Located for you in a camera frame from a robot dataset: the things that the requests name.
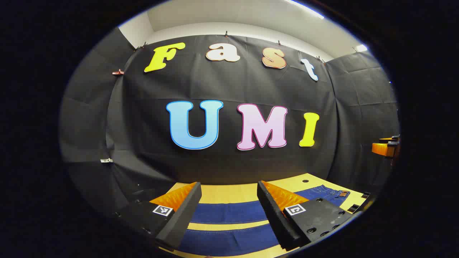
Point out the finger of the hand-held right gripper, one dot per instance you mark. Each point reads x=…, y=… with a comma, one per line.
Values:
x=382, y=148

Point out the blue denim jeans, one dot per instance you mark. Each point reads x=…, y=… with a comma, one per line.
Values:
x=229, y=212

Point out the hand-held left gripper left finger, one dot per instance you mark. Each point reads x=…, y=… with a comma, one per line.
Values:
x=183, y=211

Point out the red cloth clip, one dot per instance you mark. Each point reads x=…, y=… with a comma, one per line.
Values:
x=117, y=72

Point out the small ceiling light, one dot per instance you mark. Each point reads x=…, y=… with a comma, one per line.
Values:
x=361, y=48

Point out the silver cloth clip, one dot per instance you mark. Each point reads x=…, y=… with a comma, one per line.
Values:
x=106, y=160

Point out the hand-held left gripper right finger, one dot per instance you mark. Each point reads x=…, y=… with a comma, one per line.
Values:
x=272, y=211

